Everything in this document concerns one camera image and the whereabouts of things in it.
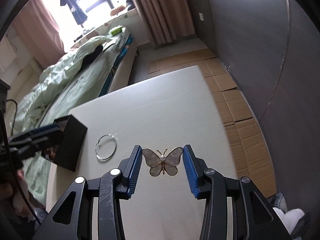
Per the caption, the butterfly shell brooch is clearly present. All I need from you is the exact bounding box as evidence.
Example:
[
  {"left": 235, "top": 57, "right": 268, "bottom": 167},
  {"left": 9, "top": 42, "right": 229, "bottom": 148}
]
[{"left": 142, "top": 147, "right": 183, "bottom": 177}]

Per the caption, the silver bangle bracelet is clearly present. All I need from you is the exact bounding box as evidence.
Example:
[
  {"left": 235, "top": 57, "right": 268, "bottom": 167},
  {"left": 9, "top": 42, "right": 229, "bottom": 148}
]
[{"left": 94, "top": 133, "right": 118, "bottom": 162}]

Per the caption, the black open jewelry box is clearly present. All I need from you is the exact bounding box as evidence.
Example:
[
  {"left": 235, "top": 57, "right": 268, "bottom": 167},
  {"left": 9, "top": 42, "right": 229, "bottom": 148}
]
[{"left": 41, "top": 115, "right": 87, "bottom": 172}]

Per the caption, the person's left hand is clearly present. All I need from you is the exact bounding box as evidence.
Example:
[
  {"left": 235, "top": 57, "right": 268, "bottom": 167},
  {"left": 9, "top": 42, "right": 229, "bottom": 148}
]
[{"left": 1, "top": 169, "right": 31, "bottom": 218}]

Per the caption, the light green duvet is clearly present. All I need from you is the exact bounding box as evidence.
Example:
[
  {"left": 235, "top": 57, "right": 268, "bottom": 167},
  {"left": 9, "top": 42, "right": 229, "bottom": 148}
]
[{"left": 10, "top": 35, "right": 111, "bottom": 132}]

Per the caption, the white low table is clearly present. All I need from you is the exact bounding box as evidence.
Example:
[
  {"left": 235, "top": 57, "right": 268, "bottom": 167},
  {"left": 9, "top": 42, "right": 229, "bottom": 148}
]
[{"left": 46, "top": 66, "right": 236, "bottom": 239}]

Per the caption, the beige headboard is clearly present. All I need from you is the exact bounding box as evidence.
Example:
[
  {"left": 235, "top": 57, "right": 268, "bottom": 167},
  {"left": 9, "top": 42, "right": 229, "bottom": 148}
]
[{"left": 0, "top": 29, "right": 45, "bottom": 100}]

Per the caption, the flattened cardboard on floor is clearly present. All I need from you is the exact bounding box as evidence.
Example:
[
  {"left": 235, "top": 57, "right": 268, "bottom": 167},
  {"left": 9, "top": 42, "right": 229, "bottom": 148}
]
[{"left": 148, "top": 48, "right": 277, "bottom": 198}]

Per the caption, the bed with green sheet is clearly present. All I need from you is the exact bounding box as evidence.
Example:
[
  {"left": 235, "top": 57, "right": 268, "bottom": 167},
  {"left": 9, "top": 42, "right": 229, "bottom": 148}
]
[{"left": 10, "top": 24, "right": 138, "bottom": 205}]

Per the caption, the pink curtain left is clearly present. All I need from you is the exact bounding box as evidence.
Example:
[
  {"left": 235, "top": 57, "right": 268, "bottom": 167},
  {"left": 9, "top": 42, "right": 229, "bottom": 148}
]
[{"left": 13, "top": 0, "right": 65, "bottom": 68}]

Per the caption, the pink curtain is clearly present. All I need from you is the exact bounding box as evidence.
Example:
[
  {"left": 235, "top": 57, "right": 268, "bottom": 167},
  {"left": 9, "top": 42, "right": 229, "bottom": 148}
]
[
  {"left": 13, "top": 0, "right": 65, "bottom": 68},
  {"left": 133, "top": 0, "right": 195, "bottom": 46}
]

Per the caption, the white fluffy cloth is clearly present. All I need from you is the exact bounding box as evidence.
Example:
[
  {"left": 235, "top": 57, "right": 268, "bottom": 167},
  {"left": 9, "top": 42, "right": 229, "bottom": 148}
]
[{"left": 273, "top": 207, "right": 305, "bottom": 234}]

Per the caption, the green tissue pack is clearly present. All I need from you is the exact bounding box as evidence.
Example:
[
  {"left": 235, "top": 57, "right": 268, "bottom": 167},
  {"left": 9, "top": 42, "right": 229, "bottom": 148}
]
[{"left": 108, "top": 25, "right": 123, "bottom": 36}]

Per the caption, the dark hanging shirt left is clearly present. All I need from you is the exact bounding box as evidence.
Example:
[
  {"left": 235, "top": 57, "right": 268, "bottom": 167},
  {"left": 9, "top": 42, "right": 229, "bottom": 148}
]
[{"left": 60, "top": 0, "right": 87, "bottom": 28}]

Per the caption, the orange plush toy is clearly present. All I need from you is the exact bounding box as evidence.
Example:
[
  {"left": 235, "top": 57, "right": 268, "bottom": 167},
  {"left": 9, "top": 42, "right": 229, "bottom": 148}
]
[{"left": 110, "top": 5, "right": 126, "bottom": 16}]

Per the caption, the pink curtain right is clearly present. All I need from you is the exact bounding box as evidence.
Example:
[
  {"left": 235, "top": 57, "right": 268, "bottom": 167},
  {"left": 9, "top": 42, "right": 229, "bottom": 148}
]
[{"left": 133, "top": 0, "right": 195, "bottom": 46}]

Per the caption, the black cable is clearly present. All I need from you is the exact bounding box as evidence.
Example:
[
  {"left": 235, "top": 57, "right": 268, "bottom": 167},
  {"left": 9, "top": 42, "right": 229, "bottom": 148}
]
[{"left": 4, "top": 99, "right": 43, "bottom": 227}]

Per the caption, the white wall socket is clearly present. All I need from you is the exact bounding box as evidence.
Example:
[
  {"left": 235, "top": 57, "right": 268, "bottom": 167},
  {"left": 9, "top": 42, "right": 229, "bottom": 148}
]
[{"left": 199, "top": 12, "right": 204, "bottom": 22}]

